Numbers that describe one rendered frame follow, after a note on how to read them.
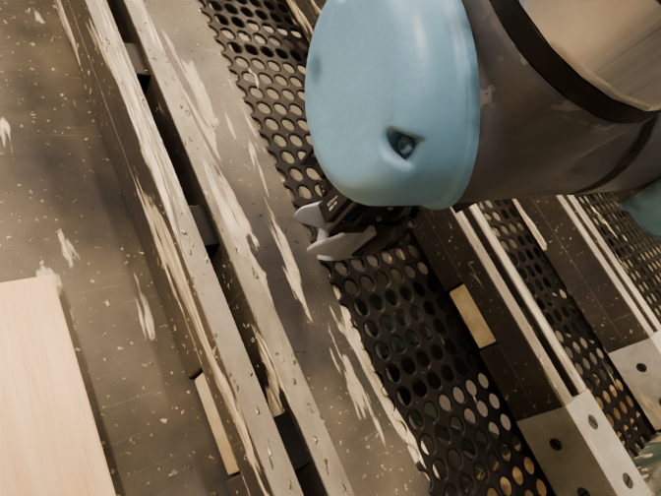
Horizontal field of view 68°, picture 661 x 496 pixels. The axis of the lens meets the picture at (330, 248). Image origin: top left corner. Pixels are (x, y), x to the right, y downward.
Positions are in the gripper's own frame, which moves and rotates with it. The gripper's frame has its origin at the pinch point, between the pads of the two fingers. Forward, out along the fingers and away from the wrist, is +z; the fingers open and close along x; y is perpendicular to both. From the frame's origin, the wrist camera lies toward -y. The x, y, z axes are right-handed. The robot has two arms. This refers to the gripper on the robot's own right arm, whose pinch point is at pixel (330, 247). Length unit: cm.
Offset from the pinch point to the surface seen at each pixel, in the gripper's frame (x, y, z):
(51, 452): 12.1, 26.0, 3.1
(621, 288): 11, -50, -1
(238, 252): 1.3, 11.7, -2.4
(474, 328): 10.3, -20.6, 4.1
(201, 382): 9.8, 15.2, 3.2
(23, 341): 4.4, 26.9, 2.8
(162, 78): -17.5, 14.1, -3.1
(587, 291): 9.1, -49.0, 2.7
